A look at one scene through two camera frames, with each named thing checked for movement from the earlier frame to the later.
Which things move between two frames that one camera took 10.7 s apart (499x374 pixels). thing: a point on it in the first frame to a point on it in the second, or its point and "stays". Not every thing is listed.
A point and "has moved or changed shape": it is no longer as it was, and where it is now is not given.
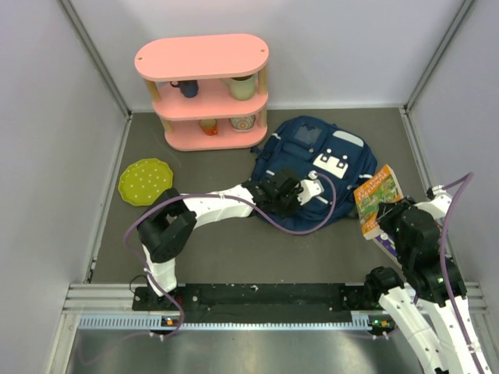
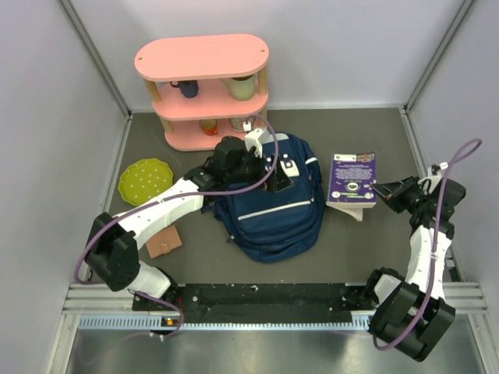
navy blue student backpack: x=341 y=160 has moved or changed shape
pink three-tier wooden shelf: x=210 y=91 stays
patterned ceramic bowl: x=243 y=124 stays
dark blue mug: x=189 y=88 stays
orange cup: x=209 y=125 stays
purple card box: x=387 y=242 to x=352 y=175
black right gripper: x=389 y=209 to x=391 y=188
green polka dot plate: x=143 y=182 stays
